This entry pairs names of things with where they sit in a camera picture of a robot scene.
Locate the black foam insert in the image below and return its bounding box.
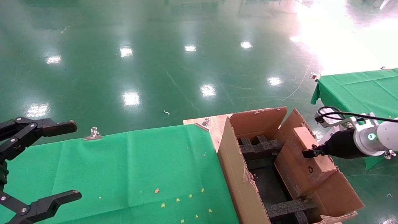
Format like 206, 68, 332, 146
237, 135, 284, 170
265, 199, 317, 224

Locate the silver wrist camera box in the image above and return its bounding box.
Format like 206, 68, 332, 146
314, 109, 344, 128

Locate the black camera cable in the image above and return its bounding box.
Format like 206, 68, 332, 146
318, 106, 398, 121

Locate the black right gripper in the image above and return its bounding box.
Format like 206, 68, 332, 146
302, 128, 363, 159

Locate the large open cardboard carton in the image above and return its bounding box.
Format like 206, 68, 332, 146
217, 107, 365, 224

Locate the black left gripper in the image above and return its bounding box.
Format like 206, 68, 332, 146
0, 117, 82, 224

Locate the large green table cloth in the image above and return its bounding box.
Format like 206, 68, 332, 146
0, 124, 240, 224

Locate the silver camera mount bracket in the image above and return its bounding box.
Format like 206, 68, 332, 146
340, 113, 378, 128

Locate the small brown cardboard box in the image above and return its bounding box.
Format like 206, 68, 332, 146
274, 126, 338, 200

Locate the green cloth on side table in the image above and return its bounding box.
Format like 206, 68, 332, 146
310, 68, 398, 170

